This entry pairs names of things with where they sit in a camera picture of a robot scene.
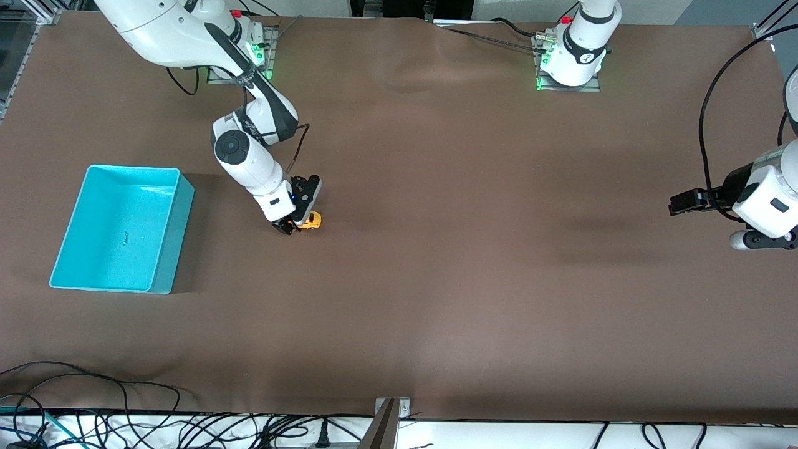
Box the brown table cover cloth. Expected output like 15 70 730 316
0 11 798 425

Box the turquoise plastic bin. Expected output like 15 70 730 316
49 165 196 295

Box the dark box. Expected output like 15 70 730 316
348 0 473 21

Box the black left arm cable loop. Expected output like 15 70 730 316
698 39 798 223

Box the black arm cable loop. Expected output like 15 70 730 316
165 65 201 97
698 39 798 223

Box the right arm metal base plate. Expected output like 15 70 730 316
207 25 278 85

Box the black right arm cable loop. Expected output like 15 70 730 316
165 65 201 97

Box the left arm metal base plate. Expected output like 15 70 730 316
535 34 602 93

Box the grey thin cable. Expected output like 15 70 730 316
273 15 304 46

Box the aluminium frame profile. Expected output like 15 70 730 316
0 0 63 122
751 0 798 41

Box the grey metal bracket post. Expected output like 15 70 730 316
358 397 412 449

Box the grey conduit cable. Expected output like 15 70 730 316
433 22 549 54

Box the teal cable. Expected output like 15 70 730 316
0 405 88 449

